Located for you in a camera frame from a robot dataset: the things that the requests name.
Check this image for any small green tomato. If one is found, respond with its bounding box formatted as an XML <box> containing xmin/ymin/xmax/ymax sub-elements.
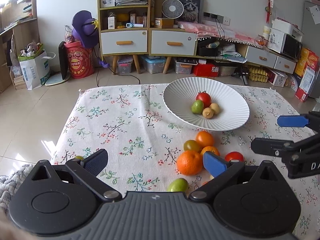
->
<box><xmin>74</xmin><ymin>155</ymin><xmax>84</xmax><ymax>160</ymax></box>

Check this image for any red tomato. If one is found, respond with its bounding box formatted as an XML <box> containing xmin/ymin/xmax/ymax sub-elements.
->
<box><xmin>196</xmin><ymin>91</ymin><xmax>212</xmax><ymax>108</ymax></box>
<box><xmin>225</xmin><ymin>151</ymin><xmax>244</xmax><ymax>162</ymax></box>

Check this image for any small orange mandarin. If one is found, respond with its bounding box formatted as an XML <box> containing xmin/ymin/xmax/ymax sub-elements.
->
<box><xmin>201</xmin><ymin>146</ymin><xmax>220</xmax><ymax>156</ymax></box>

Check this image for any large orange mandarin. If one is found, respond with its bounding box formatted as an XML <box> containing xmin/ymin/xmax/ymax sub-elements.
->
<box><xmin>176</xmin><ymin>151</ymin><xmax>203</xmax><ymax>176</ymax></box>

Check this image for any orange tomato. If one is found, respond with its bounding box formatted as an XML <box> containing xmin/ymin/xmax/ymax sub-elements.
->
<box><xmin>195</xmin><ymin>131</ymin><xmax>215</xmax><ymax>148</ymax></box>

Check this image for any yellow-green tomato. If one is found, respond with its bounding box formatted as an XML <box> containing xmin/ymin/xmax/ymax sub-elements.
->
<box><xmin>183</xmin><ymin>140</ymin><xmax>202</xmax><ymax>153</ymax></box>

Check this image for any tan longan fruit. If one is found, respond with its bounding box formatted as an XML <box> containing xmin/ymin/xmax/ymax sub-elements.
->
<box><xmin>202</xmin><ymin>107</ymin><xmax>214</xmax><ymax>119</ymax></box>

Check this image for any green jujube fruit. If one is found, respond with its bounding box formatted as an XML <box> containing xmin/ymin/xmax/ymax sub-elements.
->
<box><xmin>191</xmin><ymin>100</ymin><xmax>204</xmax><ymax>114</ymax></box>

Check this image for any low white drawer unit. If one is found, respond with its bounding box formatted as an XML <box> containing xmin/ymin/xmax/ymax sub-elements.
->
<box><xmin>237</xmin><ymin>45</ymin><xmax>296</xmax><ymax>74</ymax></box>

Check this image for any floral white tablecloth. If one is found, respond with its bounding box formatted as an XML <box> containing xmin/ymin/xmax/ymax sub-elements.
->
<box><xmin>49</xmin><ymin>83</ymin><xmax>320</xmax><ymax>238</ymax></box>

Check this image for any white microwave oven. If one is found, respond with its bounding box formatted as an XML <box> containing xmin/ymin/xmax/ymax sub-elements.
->
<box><xmin>267</xmin><ymin>28</ymin><xmax>303</xmax><ymax>60</ymax></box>

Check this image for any white ribbed plate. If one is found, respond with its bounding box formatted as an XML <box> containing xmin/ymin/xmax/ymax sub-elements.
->
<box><xmin>163</xmin><ymin>77</ymin><xmax>249</xmax><ymax>132</ymax></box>

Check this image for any red box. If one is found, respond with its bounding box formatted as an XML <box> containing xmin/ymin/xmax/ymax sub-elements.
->
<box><xmin>193</xmin><ymin>63</ymin><xmax>219</xmax><ymax>77</ymax></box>

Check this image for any red snack bucket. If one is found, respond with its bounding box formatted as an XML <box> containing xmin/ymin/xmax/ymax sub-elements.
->
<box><xmin>65</xmin><ymin>41</ymin><xmax>94</xmax><ymax>79</ymax></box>

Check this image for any white paper shopping bag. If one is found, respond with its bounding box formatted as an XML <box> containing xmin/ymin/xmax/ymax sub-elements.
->
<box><xmin>18</xmin><ymin>50</ymin><xmax>56</xmax><ymax>90</ymax></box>

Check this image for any pink cloth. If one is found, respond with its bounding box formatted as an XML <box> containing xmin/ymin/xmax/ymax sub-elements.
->
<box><xmin>178</xmin><ymin>21</ymin><xmax>260</xmax><ymax>47</ymax></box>

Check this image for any clear plastic storage box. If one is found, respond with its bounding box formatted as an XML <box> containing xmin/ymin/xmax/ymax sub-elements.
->
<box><xmin>140</xmin><ymin>55</ymin><xmax>167</xmax><ymax>74</ymax></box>

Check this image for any framed cat picture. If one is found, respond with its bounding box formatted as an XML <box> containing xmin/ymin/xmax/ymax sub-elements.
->
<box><xmin>178</xmin><ymin>0</ymin><xmax>204</xmax><ymax>23</ymax></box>

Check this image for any white desk fan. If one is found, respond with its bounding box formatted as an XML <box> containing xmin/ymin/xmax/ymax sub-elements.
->
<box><xmin>162</xmin><ymin>0</ymin><xmax>184</xmax><ymax>19</ymax></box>

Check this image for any white wooden drawer cabinet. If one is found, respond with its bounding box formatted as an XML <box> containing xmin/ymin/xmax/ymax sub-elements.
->
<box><xmin>98</xmin><ymin>0</ymin><xmax>151</xmax><ymax>73</ymax></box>

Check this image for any wooden bookshelf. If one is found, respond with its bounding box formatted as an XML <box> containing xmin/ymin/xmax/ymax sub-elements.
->
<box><xmin>1</xmin><ymin>0</ymin><xmax>40</xmax><ymax>92</ymax></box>

